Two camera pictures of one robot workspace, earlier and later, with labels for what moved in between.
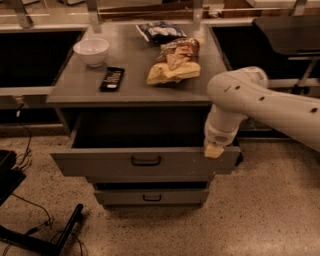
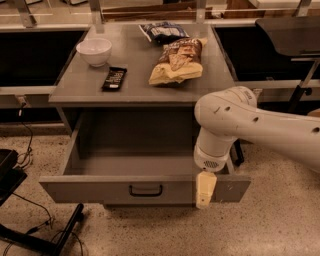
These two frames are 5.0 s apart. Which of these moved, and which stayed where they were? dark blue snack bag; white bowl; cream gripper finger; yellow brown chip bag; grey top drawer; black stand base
Moved: cream gripper finger; grey top drawer
Stayed: black stand base; yellow brown chip bag; white bowl; dark blue snack bag
